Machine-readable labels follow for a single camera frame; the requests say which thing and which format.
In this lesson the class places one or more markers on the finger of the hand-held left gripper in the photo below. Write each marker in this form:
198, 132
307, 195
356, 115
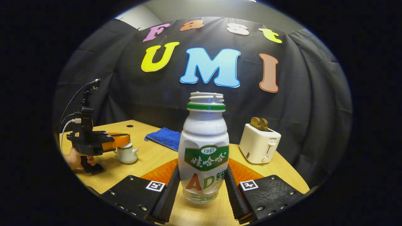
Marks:
116, 141
118, 134

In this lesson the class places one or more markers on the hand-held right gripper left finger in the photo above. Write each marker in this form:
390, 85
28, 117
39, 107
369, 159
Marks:
169, 197

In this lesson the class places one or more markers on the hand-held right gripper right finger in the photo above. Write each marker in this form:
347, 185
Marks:
234, 197

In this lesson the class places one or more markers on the white blue teacup lid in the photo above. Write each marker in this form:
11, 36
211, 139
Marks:
127, 145

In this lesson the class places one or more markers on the white teacup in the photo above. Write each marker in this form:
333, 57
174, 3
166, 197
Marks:
127, 156

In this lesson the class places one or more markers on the white water bottle green label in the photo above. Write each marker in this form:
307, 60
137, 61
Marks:
203, 135

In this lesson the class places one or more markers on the blue towel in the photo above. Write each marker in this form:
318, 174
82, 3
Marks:
165, 138

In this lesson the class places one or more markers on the white toaster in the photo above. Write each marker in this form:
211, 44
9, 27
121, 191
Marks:
257, 144

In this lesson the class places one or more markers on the brown bread slice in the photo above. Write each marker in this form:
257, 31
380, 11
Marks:
255, 123
264, 125

